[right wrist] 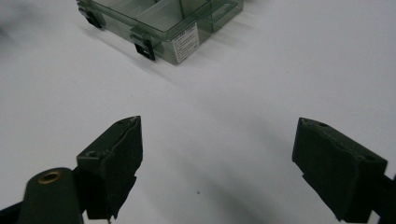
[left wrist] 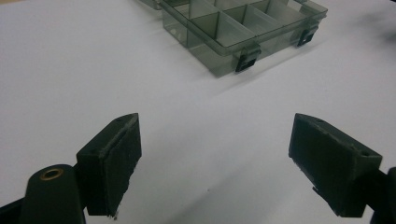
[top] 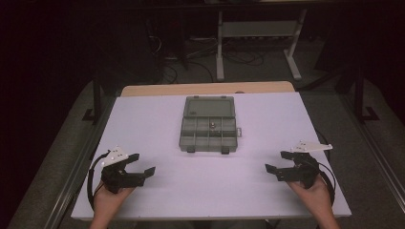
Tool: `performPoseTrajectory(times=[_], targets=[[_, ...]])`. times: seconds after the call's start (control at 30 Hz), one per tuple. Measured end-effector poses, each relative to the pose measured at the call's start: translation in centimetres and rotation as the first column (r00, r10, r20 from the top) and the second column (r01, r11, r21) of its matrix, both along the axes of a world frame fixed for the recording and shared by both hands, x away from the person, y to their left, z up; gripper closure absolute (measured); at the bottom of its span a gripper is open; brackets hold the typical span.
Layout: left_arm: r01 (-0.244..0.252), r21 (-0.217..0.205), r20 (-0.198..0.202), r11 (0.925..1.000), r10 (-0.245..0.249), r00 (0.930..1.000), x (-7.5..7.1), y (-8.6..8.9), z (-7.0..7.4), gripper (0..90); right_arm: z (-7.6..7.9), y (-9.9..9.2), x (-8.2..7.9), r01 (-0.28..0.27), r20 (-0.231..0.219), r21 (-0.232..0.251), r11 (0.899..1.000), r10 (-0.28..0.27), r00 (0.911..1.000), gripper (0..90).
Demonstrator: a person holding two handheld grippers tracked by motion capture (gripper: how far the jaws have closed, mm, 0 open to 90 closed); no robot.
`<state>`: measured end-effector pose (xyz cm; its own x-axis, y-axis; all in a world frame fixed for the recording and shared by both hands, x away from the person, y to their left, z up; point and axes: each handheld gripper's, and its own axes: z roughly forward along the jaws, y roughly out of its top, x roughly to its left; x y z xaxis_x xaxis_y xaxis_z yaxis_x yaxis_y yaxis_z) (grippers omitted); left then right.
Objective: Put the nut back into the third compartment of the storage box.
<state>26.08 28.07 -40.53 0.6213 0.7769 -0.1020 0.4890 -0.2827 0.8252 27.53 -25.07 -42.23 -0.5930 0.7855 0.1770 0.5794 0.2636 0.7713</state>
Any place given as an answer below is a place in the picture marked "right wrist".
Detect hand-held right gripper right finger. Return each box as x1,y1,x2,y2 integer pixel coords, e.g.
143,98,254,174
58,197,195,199
291,117,389,224

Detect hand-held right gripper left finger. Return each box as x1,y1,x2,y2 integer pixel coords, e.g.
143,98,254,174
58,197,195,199
76,115,145,221

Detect grey clear compartment box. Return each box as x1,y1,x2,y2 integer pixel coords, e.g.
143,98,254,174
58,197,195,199
76,0,246,66

